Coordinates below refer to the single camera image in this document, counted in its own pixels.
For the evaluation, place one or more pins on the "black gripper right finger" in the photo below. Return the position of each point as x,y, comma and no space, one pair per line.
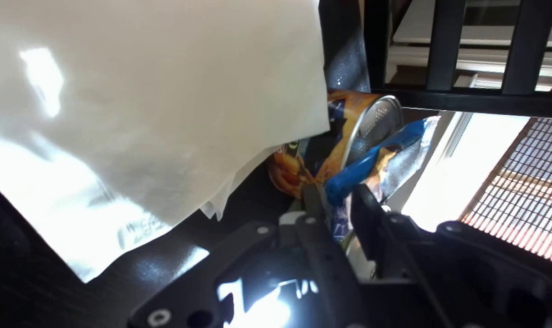
374,234

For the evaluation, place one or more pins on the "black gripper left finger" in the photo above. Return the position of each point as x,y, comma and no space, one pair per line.
315,207

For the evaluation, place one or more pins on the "blue and white packet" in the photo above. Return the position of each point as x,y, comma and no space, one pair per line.
383,169

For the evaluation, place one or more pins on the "black metal chair frame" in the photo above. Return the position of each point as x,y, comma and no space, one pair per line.
355,36

